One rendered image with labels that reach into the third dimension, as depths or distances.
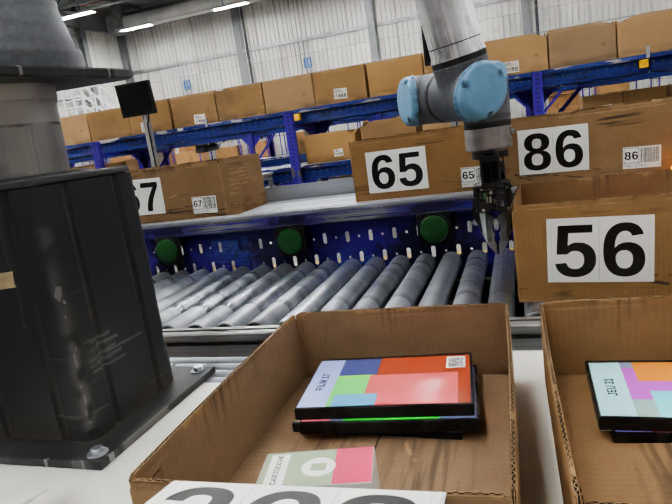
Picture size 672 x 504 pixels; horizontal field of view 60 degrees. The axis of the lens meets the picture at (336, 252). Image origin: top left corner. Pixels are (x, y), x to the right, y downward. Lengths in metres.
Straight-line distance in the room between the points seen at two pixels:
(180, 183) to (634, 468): 1.46
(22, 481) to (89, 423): 0.09
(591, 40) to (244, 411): 5.66
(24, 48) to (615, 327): 0.74
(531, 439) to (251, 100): 6.18
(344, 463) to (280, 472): 0.06
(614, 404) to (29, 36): 0.73
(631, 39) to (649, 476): 5.67
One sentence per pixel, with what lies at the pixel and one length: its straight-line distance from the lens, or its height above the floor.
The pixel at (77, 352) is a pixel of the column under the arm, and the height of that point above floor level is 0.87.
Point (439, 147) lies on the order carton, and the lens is 1.52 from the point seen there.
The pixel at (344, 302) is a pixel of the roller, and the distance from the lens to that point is 1.18.
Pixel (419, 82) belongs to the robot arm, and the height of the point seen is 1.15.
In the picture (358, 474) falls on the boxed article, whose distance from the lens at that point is 0.52.
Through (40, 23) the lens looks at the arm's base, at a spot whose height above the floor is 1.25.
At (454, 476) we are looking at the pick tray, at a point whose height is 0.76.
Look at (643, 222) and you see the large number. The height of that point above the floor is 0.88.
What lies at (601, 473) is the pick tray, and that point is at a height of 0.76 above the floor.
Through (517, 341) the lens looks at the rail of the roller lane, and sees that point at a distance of 0.98.
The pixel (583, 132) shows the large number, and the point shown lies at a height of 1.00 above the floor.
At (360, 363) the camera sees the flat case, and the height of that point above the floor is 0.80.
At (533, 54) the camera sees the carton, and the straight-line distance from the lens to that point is 6.04.
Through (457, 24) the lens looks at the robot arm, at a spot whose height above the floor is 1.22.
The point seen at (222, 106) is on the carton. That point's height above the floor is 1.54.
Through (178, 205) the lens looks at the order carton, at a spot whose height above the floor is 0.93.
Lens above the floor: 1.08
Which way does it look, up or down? 11 degrees down
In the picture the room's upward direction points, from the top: 8 degrees counter-clockwise
